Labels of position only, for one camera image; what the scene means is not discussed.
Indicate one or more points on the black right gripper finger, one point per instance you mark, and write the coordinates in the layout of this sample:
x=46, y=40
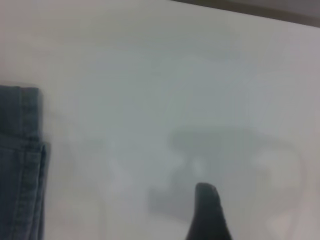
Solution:
x=208, y=215

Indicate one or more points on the blue denim shorts with print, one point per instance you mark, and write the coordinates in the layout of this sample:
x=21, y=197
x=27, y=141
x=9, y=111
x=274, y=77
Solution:
x=17, y=162

